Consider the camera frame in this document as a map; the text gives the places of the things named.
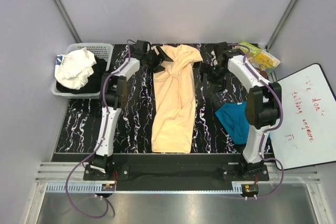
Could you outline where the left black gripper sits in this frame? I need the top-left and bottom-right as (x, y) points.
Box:
(143, 46), (172, 73)

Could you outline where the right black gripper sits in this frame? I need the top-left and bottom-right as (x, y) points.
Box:
(195, 62), (229, 94)

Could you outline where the peach t shirt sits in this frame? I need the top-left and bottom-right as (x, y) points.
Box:
(151, 45), (203, 153)

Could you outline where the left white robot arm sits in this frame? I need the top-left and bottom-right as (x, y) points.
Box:
(89, 40), (173, 180)

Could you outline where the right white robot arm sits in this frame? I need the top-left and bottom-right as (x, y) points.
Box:
(199, 42), (283, 180)

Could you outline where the blue folded t shirt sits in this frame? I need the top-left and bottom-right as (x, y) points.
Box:
(215, 101), (250, 145)

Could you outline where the green picture book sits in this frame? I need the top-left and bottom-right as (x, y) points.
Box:
(234, 41), (261, 60)

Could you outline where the yellow picture book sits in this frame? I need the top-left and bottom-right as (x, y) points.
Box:
(250, 50), (281, 78)

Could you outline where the grey plastic basket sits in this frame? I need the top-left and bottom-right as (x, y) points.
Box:
(51, 43), (113, 99)

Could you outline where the black t shirt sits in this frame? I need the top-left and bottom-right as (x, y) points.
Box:
(56, 57), (107, 94)

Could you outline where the white t shirt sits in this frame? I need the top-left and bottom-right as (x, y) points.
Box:
(54, 48), (96, 90)

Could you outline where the white whiteboard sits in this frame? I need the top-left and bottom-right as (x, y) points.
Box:
(270, 63), (335, 170)

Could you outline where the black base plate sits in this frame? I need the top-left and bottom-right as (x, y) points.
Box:
(83, 154), (269, 193)

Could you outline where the aluminium frame rail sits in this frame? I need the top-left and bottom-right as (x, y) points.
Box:
(35, 162), (320, 195)

